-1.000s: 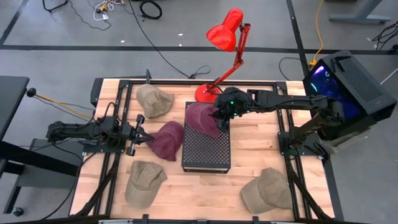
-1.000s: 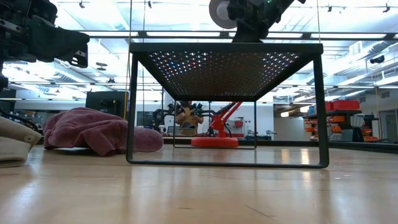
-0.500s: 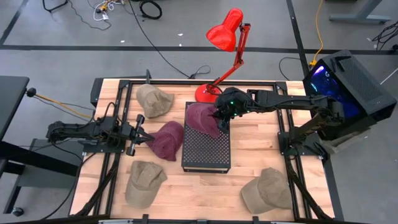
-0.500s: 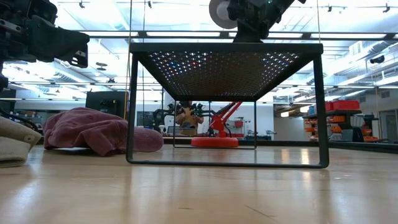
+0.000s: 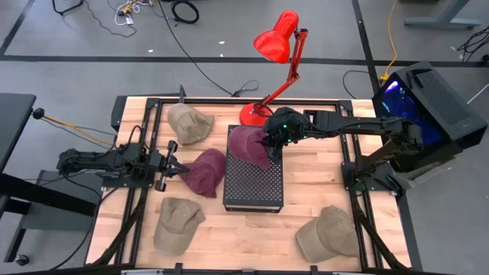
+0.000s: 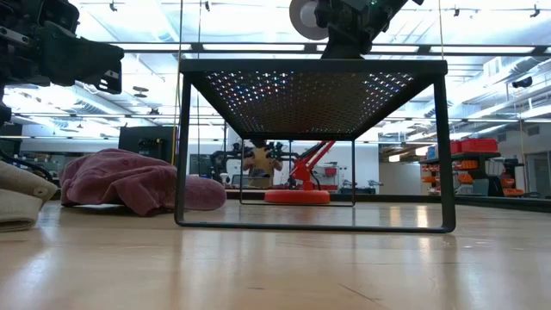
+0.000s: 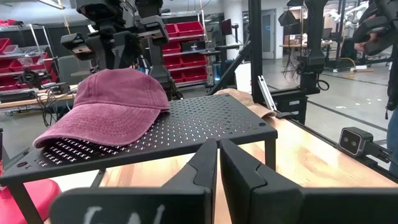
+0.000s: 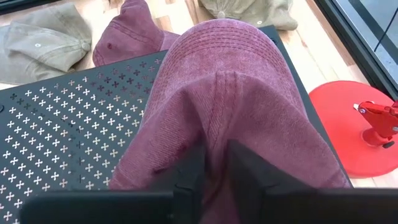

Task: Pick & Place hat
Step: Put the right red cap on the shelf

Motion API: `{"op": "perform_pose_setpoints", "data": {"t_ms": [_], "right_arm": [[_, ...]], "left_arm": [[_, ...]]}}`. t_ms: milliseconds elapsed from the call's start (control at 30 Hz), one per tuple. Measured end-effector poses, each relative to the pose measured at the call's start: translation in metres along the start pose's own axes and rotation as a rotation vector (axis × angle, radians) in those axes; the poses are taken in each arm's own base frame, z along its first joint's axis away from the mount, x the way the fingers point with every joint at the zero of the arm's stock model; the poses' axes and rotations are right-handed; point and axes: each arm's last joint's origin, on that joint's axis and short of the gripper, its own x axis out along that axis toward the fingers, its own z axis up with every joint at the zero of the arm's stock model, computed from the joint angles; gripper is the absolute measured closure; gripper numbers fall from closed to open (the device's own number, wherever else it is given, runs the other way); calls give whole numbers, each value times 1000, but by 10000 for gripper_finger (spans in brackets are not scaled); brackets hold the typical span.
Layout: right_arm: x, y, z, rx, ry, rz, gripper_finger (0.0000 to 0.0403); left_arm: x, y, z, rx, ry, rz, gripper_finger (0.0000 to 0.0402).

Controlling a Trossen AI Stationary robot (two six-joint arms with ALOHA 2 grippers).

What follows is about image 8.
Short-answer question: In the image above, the maroon baseball cap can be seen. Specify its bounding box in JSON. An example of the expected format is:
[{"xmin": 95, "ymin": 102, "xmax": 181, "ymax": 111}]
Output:
[
  {"xmin": 92, "ymin": 0, "xmax": 182, "ymax": 68},
  {"xmin": 108, "ymin": 18, "xmax": 352, "ymax": 224}
]

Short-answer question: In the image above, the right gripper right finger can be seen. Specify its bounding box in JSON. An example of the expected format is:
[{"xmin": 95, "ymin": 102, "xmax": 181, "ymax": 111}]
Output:
[{"xmin": 227, "ymin": 139, "xmax": 312, "ymax": 224}]

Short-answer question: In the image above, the black perforated metal stand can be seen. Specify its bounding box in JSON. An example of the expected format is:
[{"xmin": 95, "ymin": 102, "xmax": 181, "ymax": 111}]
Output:
[{"xmin": 0, "ymin": 24, "xmax": 354, "ymax": 224}]

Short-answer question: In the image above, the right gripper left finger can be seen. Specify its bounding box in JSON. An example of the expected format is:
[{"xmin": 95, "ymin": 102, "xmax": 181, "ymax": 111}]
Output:
[{"xmin": 151, "ymin": 140, "xmax": 206, "ymax": 224}]

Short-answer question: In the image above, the red desk lamp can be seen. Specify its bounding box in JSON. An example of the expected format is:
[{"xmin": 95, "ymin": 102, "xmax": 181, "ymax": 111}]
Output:
[{"xmin": 308, "ymin": 80, "xmax": 398, "ymax": 179}]

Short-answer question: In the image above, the beige baseball cap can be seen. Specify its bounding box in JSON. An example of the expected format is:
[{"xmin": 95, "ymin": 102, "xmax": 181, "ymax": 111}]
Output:
[
  {"xmin": 0, "ymin": 2, "xmax": 93, "ymax": 86},
  {"xmin": 198, "ymin": 0, "xmax": 299, "ymax": 31}
]

